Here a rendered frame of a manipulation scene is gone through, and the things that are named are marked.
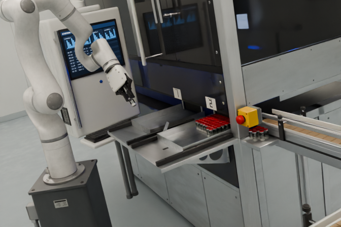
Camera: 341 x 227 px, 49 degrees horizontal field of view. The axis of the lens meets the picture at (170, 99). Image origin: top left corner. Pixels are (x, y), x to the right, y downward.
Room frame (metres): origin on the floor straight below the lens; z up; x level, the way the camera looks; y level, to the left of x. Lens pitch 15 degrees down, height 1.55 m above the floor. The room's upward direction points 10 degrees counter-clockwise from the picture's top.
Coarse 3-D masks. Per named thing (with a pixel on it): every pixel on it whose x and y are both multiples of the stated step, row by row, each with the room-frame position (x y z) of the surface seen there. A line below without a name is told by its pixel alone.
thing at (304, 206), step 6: (306, 204) 0.82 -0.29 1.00; (306, 210) 0.81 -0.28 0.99; (336, 210) 0.82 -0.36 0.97; (306, 216) 0.81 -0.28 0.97; (330, 216) 0.80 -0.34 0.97; (336, 216) 0.81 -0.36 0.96; (306, 222) 0.81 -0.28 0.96; (312, 222) 0.80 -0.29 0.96; (318, 222) 0.78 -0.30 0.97; (324, 222) 0.79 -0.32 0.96; (330, 222) 0.80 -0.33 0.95; (336, 222) 0.82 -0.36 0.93
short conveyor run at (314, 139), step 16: (272, 112) 1.65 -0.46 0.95; (288, 112) 1.57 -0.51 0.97; (304, 112) 1.52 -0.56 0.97; (272, 128) 1.53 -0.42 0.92; (288, 128) 1.49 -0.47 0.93; (304, 128) 1.40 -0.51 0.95; (320, 128) 1.34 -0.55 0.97; (336, 128) 1.34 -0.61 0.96; (288, 144) 1.45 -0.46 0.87; (304, 144) 1.37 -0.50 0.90; (320, 144) 1.30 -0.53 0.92; (336, 144) 1.25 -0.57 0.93; (320, 160) 1.31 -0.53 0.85; (336, 160) 1.24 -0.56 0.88
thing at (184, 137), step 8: (176, 128) 1.81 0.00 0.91; (184, 128) 1.83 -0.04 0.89; (192, 128) 1.83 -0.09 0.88; (160, 136) 1.72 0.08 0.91; (168, 136) 1.78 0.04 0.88; (176, 136) 1.76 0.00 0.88; (184, 136) 1.74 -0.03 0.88; (192, 136) 1.72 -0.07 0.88; (200, 136) 1.70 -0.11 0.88; (216, 136) 1.61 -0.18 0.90; (168, 144) 1.65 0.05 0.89; (176, 144) 1.58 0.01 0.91; (184, 144) 1.63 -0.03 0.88; (192, 144) 1.55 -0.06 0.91
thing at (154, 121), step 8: (160, 112) 2.15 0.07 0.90; (168, 112) 2.17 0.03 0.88; (176, 112) 2.15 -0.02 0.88; (184, 112) 2.12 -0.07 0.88; (192, 112) 2.09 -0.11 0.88; (200, 112) 1.97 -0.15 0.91; (136, 120) 2.08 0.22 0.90; (144, 120) 2.10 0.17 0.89; (152, 120) 2.09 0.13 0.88; (160, 120) 2.06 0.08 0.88; (168, 120) 2.03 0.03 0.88; (176, 120) 2.01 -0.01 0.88; (184, 120) 1.92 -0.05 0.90; (144, 128) 1.90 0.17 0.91; (152, 128) 1.94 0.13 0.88; (160, 128) 1.86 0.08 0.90
